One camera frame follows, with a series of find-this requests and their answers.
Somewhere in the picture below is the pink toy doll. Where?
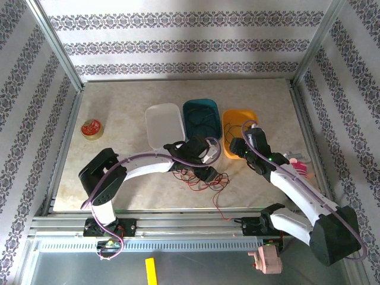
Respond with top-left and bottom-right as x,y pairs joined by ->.
289,157 -> 316,181

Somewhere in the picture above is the thin black cable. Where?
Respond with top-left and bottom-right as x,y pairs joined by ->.
186,107 -> 221,138

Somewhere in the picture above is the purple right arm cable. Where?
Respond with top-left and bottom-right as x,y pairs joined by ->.
240,119 -> 369,262

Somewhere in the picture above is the aluminium table edge rail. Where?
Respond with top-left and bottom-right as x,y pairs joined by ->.
289,85 -> 338,210
44,88 -> 84,214

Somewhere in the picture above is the grey slotted cable duct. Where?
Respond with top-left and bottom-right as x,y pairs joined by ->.
38,238 -> 283,254

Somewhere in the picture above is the white plastic tray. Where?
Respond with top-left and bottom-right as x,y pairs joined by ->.
144,102 -> 186,151

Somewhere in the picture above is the aluminium frame post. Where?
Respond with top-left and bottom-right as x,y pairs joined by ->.
26,0 -> 85,91
292,0 -> 347,87

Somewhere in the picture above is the grey metal panel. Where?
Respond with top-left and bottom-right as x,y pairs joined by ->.
29,251 -> 354,285

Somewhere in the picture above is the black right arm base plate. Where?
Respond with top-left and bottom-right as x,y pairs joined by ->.
234,216 -> 286,238

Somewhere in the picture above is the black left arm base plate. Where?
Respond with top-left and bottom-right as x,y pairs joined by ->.
84,218 -> 138,238

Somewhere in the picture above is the round jar with red lid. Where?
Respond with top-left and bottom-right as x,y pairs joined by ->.
80,118 -> 105,141

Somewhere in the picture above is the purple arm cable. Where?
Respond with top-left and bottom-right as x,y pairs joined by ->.
80,136 -> 223,261
240,119 -> 369,262

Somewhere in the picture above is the yellow block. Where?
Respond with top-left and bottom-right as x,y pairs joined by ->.
144,257 -> 159,285

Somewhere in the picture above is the orange plastic tray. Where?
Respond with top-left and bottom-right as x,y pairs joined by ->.
221,109 -> 260,160

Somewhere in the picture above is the pink plastic object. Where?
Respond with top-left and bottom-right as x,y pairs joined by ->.
248,245 -> 283,276

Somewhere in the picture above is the thin green cable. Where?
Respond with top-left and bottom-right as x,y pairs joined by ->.
223,121 -> 238,149
228,124 -> 248,140

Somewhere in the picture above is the aluminium mounting rail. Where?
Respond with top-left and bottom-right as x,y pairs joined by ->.
29,207 -> 350,239

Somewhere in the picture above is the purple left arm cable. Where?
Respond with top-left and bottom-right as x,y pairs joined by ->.
80,136 -> 223,261

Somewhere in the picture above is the thin red cable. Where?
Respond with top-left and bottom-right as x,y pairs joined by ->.
172,170 -> 234,222

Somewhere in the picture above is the teal plastic tray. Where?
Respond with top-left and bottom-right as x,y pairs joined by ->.
182,98 -> 223,141

